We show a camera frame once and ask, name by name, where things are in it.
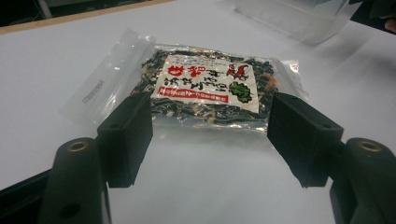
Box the dried seaweed packet white label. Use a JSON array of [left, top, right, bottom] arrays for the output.
[[60, 27, 310, 134]]

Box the clear plastic zip bag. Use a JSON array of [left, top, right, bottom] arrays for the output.
[[233, 0, 364, 46]]

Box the metal stand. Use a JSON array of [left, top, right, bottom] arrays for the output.
[[37, 0, 53, 19]]

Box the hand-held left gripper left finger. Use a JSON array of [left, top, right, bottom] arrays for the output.
[[96, 91, 154, 189]]

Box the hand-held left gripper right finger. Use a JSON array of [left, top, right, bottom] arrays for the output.
[[266, 91, 346, 189]]

